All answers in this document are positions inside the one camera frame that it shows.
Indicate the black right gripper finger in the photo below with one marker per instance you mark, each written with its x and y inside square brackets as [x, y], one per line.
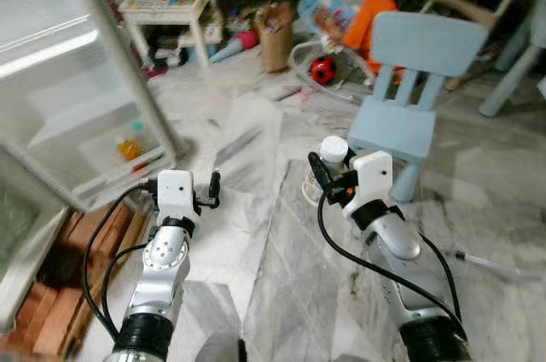
[320, 174]

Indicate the white capped bottle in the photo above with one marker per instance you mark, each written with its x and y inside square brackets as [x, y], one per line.
[333, 149]

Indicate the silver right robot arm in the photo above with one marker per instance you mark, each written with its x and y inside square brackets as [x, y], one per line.
[399, 238]

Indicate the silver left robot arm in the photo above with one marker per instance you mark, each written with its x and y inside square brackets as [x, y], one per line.
[162, 268]

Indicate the white fridge body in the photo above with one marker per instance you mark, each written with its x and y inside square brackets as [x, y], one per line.
[21, 242]

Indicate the white open fridge door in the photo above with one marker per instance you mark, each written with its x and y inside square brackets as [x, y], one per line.
[68, 72]

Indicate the small orange bottle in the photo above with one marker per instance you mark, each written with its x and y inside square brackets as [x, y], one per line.
[130, 150]

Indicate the red ball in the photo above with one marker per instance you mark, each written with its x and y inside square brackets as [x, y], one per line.
[322, 70]

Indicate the brown paper bag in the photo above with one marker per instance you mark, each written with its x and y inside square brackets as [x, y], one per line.
[275, 37]

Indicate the pink and blue cone toy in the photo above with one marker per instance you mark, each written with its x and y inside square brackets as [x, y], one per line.
[235, 44]

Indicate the grey robot foot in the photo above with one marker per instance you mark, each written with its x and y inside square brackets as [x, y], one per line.
[222, 349]

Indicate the blue printed bag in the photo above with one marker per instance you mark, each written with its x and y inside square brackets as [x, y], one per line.
[327, 14]

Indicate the child in orange shirt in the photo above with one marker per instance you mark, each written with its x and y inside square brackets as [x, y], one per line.
[373, 16]

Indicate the light blue child chair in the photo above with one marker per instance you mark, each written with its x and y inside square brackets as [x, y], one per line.
[426, 46]

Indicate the clear plastic tube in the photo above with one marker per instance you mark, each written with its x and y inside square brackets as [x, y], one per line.
[490, 266]

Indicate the red bricks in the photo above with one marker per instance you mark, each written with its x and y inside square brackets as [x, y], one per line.
[60, 311]

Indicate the small white side table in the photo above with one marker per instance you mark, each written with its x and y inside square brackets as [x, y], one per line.
[166, 12]

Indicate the light blue table leg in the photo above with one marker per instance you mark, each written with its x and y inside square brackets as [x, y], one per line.
[512, 76]

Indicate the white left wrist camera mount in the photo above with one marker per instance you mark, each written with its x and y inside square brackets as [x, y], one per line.
[177, 191]

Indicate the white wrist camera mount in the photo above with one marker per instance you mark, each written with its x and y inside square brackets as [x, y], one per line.
[373, 176]
[177, 191]

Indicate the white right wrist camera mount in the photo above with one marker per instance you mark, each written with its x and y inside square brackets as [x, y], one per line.
[373, 176]

